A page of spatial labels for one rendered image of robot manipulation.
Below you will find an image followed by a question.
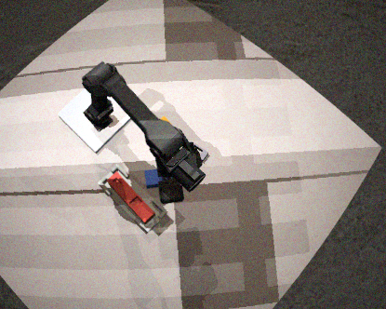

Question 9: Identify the grey rectangular frame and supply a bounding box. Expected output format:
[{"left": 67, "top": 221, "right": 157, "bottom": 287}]
[{"left": 193, "top": 143, "right": 208, "bottom": 162}]

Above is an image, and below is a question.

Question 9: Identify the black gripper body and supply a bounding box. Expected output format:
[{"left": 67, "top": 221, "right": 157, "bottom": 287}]
[{"left": 156, "top": 164, "right": 184, "bottom": 204}]

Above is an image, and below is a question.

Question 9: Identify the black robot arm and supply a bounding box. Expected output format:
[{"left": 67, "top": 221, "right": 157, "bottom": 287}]
[{"left": 82, "top": 61, "right": 206, "bottom": 192}]

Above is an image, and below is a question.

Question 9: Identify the blue bar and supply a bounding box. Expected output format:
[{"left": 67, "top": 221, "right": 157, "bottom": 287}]
[{"left": 145, "top": 169, "right": 163, "bottom": 189}]

